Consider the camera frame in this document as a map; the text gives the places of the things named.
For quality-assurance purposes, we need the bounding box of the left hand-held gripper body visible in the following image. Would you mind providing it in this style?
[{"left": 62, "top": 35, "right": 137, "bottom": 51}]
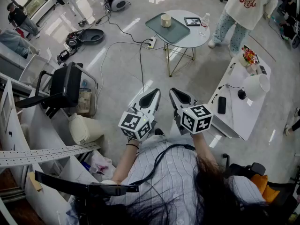
[{"left": 118, "top": 103, "right": 157, "bottom": 142}]

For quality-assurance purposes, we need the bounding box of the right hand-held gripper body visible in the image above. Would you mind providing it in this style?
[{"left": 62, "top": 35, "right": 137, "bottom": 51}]
[{"left": 173, "top": 99, "right": 214, "bottom": 135}]

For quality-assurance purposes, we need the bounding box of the grey-green rectangular tray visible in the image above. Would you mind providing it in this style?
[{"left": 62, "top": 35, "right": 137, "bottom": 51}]
[{"left": 145, "top": 13, "right": 191, "bottom": 44}]

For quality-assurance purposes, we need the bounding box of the cream cup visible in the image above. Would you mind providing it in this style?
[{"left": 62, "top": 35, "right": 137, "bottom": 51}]
[{"left": 160, "top": 14, "right": 173, "bottom": 28}]

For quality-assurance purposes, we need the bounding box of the person's right forearm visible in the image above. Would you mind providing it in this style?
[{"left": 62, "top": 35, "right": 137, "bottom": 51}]
[{"left": 191, "top": 132, "right": 220, "bottom": 173}]

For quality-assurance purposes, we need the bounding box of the person's left forearm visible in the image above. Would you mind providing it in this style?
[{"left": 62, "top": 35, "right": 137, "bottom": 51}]
[{"left": 111, "top": 138, "right": 141, "bottom": 185}]

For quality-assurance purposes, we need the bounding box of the black phone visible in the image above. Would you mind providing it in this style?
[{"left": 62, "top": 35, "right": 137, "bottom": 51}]
[{"left": 217, "top": 96, "right": 227, "bottom": 115}]

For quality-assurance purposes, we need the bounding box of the white low cabinet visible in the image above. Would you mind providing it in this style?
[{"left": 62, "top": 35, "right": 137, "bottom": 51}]
[{"left": 207, "top": 56, "right": 272, "bottom": 142}]

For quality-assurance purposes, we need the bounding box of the white plastic bag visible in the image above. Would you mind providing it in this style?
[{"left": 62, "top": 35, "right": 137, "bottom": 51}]
[{"left": 90, "top": 150, "right": 113, "bottom": 176}]

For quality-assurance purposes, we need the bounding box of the cream plastic bin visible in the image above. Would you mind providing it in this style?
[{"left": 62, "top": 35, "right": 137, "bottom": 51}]
[{"left": 68, "top": 113, "right": 105, "bottom": 146}]

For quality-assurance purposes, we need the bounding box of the wicker waste basket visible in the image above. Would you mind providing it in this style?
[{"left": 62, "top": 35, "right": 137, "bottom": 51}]
[{"left": 75, "top": 88, "right": 92, "bottom": 114}]

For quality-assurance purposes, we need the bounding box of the white power strip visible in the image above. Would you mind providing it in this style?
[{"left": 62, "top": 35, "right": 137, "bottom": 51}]
[{"left": 146, "top": 37, "right": 158, "bottom": 50}]

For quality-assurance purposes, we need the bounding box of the white lampshade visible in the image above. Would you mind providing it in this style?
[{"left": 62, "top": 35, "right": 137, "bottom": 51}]
[{"left": 242, "top": 74, "right": 271, "bottom": 102}]

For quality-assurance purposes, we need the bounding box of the person's striped shirt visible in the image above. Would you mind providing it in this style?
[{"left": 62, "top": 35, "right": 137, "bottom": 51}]
[{"left": 100, "top": 135, "right": 267, "bottom": 225}]

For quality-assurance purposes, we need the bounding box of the round white side table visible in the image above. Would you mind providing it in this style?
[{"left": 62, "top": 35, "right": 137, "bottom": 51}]
[{"left": 154, "top": 9, "right": 211, "bottom": 77}]

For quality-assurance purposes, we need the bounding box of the flower bouquet in vase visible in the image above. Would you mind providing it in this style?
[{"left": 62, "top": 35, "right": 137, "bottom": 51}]
[{"left": 238, "top": 45, "right": 260, "bottom": 68}]

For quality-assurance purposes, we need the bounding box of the black office chair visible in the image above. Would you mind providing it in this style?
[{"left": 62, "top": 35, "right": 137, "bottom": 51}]
[{"left": 15, "top": 61, "right": 84, "bottom": 120}]

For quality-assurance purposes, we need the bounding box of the clear water bottle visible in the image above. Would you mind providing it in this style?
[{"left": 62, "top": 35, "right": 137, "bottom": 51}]
[{"left": 199, "top": 13, "right": 211, "bottom": 37}]

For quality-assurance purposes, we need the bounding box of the black oval case shell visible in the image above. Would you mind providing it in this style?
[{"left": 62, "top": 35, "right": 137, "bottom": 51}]
[{"left": 78, "top": 28, "right": 105, "bottom": 44}]

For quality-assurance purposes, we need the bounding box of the black worn rig bar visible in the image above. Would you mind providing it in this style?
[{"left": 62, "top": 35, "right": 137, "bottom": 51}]
[{"left": 34, "top": 170, "right": 140, "bottom": 197}]

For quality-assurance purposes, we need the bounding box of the small black device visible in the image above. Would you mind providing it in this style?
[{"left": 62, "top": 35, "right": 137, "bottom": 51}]
[{"left": 57, "top": 49, "right": 70, "bottom": 62}]

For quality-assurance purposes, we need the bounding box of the white shelf unit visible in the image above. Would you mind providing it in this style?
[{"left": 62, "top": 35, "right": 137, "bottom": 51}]
[{"left": 0, "top": 72, "right": 118, "bottom": 225}]

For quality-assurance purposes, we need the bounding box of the orange cushion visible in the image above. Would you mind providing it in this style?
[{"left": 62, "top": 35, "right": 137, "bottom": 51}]
[{"left": 250, "top": 174, "right": 281, "bottom": 204}]

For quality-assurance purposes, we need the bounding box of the white mesh chair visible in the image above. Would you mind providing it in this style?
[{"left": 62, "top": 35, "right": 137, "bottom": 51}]
[{"left": 18, "top": 53, "right": 56, "bottom": 89}]

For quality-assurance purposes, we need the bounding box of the black chair with headrest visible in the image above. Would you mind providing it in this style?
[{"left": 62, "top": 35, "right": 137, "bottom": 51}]
[{"left": 222, "top": 153, "right": 300, "bottom": 222}]

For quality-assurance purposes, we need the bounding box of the long black cable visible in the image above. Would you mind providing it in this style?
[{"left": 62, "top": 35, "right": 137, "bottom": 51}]
[{"left": 139, "top": 40, "right": 145, "bottom": 93}]

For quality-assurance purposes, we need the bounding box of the black lamp cord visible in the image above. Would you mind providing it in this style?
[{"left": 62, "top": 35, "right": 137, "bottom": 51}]
[{"left": 217, "top": 83, "right": 245, "bottom": 91}]

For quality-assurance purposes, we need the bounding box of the metal tube frame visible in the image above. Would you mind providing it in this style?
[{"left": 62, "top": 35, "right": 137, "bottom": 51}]
[{"left": 74, "top": 64, "right": 99, "bottom": 117}]

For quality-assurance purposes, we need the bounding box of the black worn cable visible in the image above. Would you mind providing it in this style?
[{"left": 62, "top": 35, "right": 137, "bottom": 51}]
[{"left": 129, "top": 143, "right": 196, "bottom": 186}]

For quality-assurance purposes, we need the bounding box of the white cable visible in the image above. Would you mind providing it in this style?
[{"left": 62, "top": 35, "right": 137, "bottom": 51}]
[{"left": 95, "top": 40, "right": 152, "bottom": 104}]

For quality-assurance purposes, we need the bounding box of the black reel cable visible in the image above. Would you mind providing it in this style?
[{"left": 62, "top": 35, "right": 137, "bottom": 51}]
[{"left": 105, "top": 7, "right": 153, "bottom": 44}]

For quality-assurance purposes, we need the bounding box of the black picture frame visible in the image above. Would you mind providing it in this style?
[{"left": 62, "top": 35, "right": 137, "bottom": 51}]
[{"left": 183, "top": 17, "right": 202, "bottom": 27}]

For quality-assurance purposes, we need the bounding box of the black device with cables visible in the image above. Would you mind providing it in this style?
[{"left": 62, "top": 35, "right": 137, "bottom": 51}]
[{"left": 65, "top": 30, "right": 82, "bottom": 48}]

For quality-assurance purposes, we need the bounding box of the perforated metal rail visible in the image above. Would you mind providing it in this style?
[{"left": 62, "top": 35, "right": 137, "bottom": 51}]
[{"left": 0, "top": 142, "right": 102, "bottom": 169}]

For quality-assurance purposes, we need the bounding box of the white cable reel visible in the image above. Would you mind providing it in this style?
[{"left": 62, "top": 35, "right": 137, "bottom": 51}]
[{"left": 104, "top": 0, "right": 128, "bottom": 12}]

